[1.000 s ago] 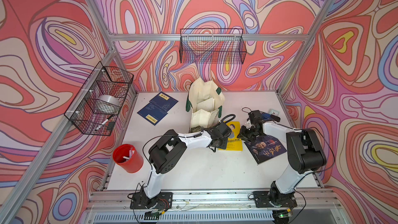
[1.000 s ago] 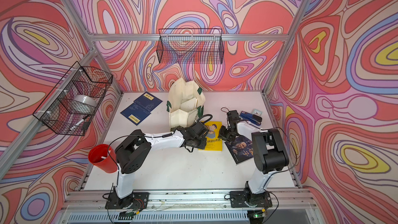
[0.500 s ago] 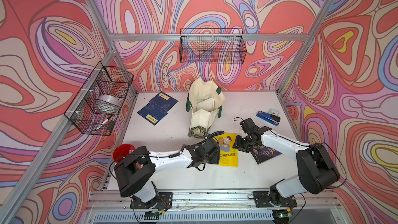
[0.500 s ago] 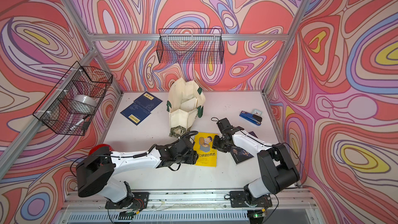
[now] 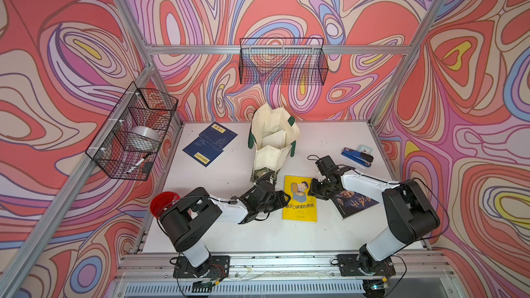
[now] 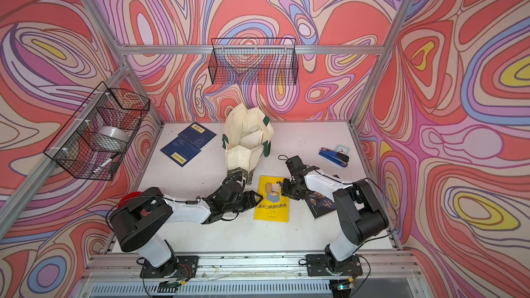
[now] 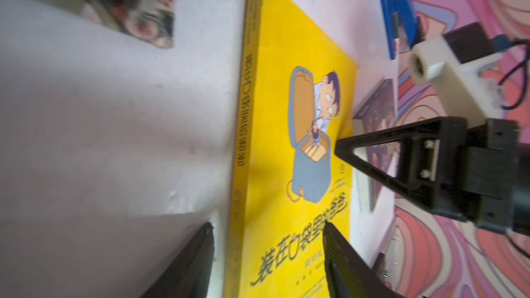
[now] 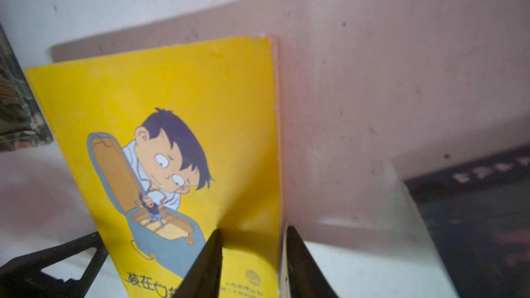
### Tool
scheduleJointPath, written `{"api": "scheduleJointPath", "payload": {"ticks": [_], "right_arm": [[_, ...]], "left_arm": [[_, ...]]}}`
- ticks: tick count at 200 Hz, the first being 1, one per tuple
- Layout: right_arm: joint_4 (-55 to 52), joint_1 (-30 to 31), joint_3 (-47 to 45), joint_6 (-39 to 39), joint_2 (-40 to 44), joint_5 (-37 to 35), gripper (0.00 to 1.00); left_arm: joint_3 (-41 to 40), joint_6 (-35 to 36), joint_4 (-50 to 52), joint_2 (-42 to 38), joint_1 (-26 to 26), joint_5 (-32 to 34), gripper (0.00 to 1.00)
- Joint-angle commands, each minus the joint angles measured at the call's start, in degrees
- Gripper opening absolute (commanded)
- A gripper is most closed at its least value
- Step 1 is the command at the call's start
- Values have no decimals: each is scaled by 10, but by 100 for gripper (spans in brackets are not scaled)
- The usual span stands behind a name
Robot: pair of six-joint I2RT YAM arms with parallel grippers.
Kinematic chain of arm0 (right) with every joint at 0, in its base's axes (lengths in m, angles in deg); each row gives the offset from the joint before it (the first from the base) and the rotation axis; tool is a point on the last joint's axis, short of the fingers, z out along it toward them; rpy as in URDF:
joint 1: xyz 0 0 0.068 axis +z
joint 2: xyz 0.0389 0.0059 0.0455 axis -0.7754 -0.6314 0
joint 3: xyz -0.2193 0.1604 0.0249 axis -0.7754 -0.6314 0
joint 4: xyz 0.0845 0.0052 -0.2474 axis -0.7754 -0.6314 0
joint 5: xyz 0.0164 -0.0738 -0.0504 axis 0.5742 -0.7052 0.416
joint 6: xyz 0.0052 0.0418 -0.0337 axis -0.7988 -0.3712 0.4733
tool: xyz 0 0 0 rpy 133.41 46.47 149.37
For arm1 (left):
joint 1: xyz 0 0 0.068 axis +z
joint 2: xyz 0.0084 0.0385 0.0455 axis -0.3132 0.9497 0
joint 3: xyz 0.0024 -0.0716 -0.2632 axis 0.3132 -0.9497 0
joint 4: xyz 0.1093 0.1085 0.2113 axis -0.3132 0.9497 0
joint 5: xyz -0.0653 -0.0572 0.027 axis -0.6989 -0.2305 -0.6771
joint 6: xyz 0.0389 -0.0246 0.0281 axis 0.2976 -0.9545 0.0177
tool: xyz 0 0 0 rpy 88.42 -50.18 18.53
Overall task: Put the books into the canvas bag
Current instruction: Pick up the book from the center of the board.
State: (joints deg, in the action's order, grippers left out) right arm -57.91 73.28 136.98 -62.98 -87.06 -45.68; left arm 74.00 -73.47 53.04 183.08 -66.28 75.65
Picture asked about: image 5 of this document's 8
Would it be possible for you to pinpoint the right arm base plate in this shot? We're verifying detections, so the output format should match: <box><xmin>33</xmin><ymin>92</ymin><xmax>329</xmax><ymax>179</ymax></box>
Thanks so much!
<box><xmin>336</xmin><ymin>254</ymin><xmax>396</xmax><ymax>278</ymax></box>

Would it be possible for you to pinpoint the dark portrait cover book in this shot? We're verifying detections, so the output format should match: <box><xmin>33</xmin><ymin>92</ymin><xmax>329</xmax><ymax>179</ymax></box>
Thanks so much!
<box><xmin>331</xmin><ymin>190</ymin><xmax>378</xmax><ymax>219</ymax></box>

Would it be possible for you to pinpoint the white marker pen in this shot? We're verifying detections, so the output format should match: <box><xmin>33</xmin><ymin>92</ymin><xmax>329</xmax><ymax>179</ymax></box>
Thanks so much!
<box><xmin>126</xmin><ymin>157</ymin><xmax>146</xmax><ymax>175</ymax></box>

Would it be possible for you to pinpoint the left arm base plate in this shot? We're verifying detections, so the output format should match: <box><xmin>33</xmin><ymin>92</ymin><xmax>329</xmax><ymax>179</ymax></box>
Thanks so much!
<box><xmin>173</xmin><ymin>255</ymin><xmax>230</xmax><ymax>281</ymax></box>

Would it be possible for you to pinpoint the red plastic cup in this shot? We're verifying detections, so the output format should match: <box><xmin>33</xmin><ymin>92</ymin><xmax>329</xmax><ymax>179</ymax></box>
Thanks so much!
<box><xmin>150</xmin><ymin>191</ymin><xmax>180</xmax><ymax>219</ymax></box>

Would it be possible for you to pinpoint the dark blue book upper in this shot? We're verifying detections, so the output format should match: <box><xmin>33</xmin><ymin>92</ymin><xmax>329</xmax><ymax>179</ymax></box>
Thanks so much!
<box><xmin>200</xmin><ymin>122</ymin><xmax>237</xmax><ymax>150</ymax></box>

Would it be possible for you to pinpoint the dark blue book lower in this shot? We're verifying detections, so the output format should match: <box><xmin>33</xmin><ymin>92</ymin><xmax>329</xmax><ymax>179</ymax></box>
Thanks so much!
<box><xmin>183</xmin><ymin>136</ymin><xmax>223</xmax><ymax>167</ymax></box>

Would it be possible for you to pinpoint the black wire basket back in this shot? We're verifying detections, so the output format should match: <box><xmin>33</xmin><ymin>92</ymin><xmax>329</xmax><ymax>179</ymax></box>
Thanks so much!
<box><xmin>239</xmin><ymin>36</ymin><xmax>328</xmax><ymax>86</ymax></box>

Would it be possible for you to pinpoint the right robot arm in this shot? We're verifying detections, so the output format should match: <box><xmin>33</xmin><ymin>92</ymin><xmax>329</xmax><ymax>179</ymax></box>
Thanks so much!
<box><xmin>309</xmin><ymin>156</ymin><xmax>441</xmax><ymax>263</ymax></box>

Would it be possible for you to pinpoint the silver tape roll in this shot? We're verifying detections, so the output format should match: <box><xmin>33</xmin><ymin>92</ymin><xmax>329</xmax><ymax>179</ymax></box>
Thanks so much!
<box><xmin>126</xmin><ymin>126</ymin><xmax>161</xmax><ymax>153</ymax></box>

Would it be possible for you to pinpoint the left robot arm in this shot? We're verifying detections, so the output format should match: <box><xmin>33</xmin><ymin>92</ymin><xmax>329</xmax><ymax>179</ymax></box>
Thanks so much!
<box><xmin>155</xmin><ymin>179</ymin><xmax>291</xmax><ymax>269</ymax></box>

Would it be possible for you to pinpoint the black wire basket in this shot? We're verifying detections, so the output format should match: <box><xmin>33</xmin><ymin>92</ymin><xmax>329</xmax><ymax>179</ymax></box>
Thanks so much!
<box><xmin>86</xmin><ymin>82</ymin><xmax>178</xmax><ymax>181</ymax></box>
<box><xmin>239</xmin><ymin>36</ymin><xmax>328</xmax><ymax>86</ymax></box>

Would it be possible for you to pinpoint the yellow cartoon cover book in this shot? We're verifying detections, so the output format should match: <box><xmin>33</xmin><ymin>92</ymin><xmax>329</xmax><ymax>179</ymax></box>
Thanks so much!
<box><xmin>282</xmin><ymin>176</ymin><xmax>317</xmax><ymax>223</ymax></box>

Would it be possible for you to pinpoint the small card packet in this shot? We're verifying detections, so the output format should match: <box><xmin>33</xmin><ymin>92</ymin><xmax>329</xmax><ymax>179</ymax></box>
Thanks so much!
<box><xmin>358</xmin><ymin>145</ymin><xmax>372</xmax><ymax>154</ymax></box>

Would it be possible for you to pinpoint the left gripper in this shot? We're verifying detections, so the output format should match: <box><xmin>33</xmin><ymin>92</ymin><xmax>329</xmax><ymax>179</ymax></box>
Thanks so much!
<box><xmin>256</xmin><ymin>191</ymin><xmax>293</xmax><ymax>215</ymax></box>

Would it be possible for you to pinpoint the black wire basket left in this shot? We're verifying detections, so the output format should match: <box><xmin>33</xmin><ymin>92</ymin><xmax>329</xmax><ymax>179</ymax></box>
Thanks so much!
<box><xmin>86</xmin><ymin>82</ymin><xmax>178</xmax><ymax>181</ymax></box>

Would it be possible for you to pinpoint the dark blue book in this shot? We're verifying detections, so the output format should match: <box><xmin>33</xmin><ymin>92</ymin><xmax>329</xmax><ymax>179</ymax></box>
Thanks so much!
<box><xmin>183</xmin><ymin>136</ymin><xmax>223</xmax><ymax>167</ymax></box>
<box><xmin>200</xmin><ymin>122</ymin><xmax>237</xmax><ymax>150</ymax></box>

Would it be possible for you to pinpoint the cream canvas tote bag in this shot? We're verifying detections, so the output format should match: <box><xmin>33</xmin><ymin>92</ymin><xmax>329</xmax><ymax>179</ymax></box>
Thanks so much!
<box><xmin>248</xmin><ymin>103</ymin><xmax>300</xmax><ymax>183</ymax></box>

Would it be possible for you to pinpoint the blue stapler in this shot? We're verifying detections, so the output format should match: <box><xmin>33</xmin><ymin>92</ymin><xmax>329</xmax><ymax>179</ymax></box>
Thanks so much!
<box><xmin>341</xmin><ymin>148</ymin><xmax>374</xmax><ymax>168</ymax></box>

